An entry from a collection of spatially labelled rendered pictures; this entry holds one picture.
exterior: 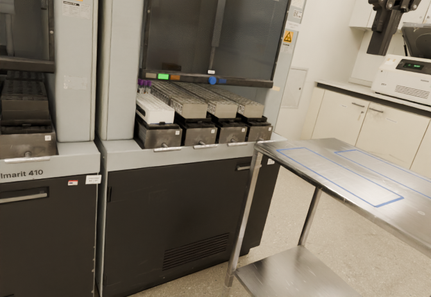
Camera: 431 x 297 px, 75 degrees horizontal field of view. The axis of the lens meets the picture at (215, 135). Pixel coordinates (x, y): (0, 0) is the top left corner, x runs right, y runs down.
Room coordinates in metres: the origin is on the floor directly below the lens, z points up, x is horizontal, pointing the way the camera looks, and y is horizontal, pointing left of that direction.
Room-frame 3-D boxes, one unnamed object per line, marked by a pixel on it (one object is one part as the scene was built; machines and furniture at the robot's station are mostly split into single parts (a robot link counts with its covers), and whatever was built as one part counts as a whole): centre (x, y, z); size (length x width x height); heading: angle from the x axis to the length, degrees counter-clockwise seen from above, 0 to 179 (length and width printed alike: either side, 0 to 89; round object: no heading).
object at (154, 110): (1.09, 0.29, 0.83); 0.30 x 0.10 x 0.06; 35
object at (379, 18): (0.51, -0.22, 1.21); 0.03 x 0.01 x 0.05; 103
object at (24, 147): (0.96, 0.69, 0.78); 0.73 x 0.14 x 0.09; 35
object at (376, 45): (0.51, -0.24, 1.18); 0.03 x 0.01 x 0.07; 13
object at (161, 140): (1.20, 0.36, 0.78); 0.73 x 0.14 x 0.09; 35
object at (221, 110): (1.18, -0.02, 0.85); 0.12 x 0.02 x 0.06; 125
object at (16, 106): (0.77, 0.55, 0.85); 0.12 x 0.02 x 0.06; 126
